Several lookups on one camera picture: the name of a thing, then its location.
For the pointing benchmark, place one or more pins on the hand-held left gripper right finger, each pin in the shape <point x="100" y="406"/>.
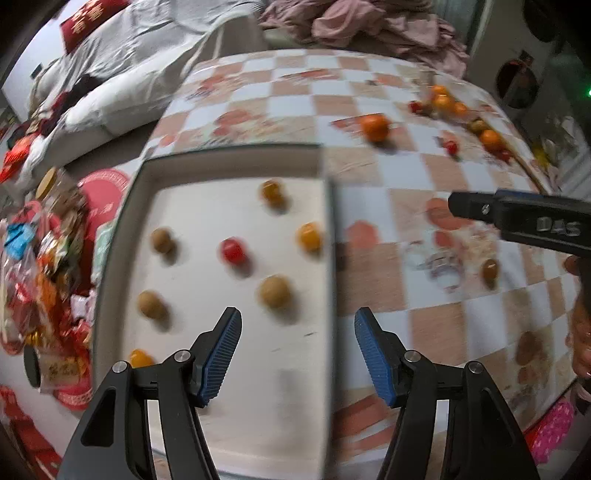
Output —
<point x="376" y="360"/>

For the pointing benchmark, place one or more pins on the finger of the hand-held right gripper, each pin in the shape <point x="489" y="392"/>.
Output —
<point x="471" y="205"/>

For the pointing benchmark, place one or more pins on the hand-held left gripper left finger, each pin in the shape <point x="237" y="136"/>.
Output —
<point x="221" y="355"/>

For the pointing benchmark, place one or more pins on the olive yellow kumquat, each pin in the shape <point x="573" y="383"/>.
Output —
<point x="490" y="270"/>

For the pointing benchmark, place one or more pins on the yellow cherry tomato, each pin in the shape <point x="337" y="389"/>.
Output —
<point x="310" y="235"/>
<point x="141" y="357"/>

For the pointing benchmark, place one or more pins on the white tray grey rim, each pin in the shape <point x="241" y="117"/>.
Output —
<point x="277" y="415"/>

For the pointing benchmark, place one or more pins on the person's right hand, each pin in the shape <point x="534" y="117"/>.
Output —
<point x="582" y="332"/>

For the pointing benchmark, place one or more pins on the long wooden stick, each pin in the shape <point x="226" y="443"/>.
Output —
<point x="531" y="171"/>

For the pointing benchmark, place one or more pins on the clear plastic bag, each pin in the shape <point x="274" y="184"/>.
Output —
<point x="547" y="154"/>

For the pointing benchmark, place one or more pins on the large orange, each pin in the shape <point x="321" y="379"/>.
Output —
<point x="490" y="138"/>

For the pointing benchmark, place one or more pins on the clear glass bowl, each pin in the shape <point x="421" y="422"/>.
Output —
<point x="428" y="94"/>

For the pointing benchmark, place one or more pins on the small orange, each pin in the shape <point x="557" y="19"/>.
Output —
<point x="375" y="127"/>

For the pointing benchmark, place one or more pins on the white stacked washer dryer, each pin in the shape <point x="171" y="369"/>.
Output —
<point x="517" y="78"/>

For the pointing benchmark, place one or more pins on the pink patterned cloth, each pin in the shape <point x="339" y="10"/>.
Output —
<point x="554" y="429"/>

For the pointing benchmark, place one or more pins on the pile of colourful snack packets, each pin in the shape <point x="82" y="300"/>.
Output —
<point x="46" y="277"/>

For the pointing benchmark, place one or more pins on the pink blanket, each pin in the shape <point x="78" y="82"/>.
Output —
<point x="369" y="27"/>

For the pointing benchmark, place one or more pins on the red gift boxes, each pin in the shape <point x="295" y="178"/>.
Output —
<point x="18" y="424"/>

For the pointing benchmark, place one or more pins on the jar with gold lid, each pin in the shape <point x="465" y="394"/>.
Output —
<point x="46" y="182"/>

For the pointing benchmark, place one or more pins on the light sofa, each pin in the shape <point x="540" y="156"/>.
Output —
<point x="138" y="106"/>

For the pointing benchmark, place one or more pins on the dark garment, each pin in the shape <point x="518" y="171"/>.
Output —
<point x="69" y="99"/>

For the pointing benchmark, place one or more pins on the grey striped sofa cover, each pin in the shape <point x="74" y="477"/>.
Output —
<point x="161" y="27"/>

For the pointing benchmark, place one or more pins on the red cushion gold lettering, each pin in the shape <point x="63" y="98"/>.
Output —
<point x="90" y="18"/>

